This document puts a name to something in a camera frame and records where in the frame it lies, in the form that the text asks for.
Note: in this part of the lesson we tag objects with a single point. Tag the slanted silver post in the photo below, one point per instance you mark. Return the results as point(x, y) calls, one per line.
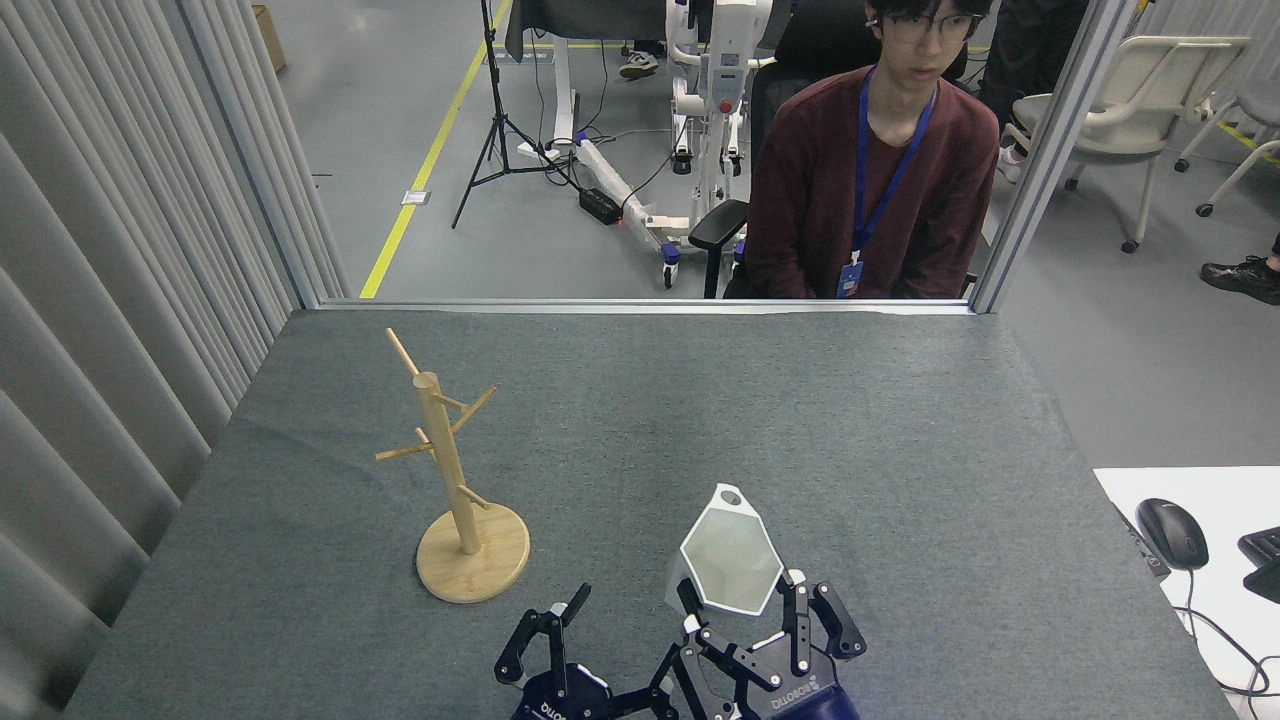
point(1060, 130)

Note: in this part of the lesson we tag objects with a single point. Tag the black shoe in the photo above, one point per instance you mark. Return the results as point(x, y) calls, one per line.
point(1242, 278)

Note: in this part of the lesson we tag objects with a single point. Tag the seated person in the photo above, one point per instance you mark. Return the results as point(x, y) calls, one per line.
point(810, 180)

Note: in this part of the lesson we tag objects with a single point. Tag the desk with dark cover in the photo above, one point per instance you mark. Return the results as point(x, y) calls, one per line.
point(590, 20)

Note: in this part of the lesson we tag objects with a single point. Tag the white desk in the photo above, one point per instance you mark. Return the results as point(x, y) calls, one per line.
point(1230, 490)

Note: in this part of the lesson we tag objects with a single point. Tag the white hexagonal cup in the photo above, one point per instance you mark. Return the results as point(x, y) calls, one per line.
point(730, 560)

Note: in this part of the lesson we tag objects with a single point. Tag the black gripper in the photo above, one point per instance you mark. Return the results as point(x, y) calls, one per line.
point(800, 700)
point(560, 700)

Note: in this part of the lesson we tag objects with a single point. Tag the black tripod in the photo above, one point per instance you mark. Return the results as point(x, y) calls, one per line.
point(495, 110)

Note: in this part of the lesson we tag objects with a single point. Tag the silver table rail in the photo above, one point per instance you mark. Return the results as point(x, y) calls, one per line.
point(600, 305)

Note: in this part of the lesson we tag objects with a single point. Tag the white office chair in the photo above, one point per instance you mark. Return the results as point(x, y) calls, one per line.
point(1130, 110)

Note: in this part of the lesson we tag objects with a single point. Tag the cardboard box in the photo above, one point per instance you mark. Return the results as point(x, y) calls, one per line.
point(268, 38)

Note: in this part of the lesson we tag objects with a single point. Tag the black office chair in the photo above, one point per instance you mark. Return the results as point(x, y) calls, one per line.
point(718, 225)

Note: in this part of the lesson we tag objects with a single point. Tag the black computer mouse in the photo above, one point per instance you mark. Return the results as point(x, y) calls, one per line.
point(1172, 533)

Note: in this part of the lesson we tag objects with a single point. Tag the wooden cup rack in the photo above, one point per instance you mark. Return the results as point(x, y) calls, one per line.
point(445, 440)

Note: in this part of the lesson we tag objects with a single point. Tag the grey office chair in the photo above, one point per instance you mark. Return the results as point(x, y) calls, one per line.
point(1255, 105)

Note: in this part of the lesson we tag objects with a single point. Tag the white wheeled stand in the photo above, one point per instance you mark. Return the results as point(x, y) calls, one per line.
point(725, 60)

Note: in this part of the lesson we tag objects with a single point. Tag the black power strip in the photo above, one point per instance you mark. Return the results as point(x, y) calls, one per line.
point(600, 206)

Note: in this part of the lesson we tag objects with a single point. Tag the silver floor plate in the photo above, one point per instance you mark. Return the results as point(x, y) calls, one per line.
point(416, 197)

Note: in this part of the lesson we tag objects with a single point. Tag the grey pleated curtain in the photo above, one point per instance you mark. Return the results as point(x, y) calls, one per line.
point(100, 300)

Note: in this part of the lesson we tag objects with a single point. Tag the standing person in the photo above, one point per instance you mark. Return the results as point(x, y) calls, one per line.
point(1035, 50)

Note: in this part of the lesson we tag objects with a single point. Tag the black keyboard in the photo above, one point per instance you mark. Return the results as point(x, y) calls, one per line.
point(1262, 565)

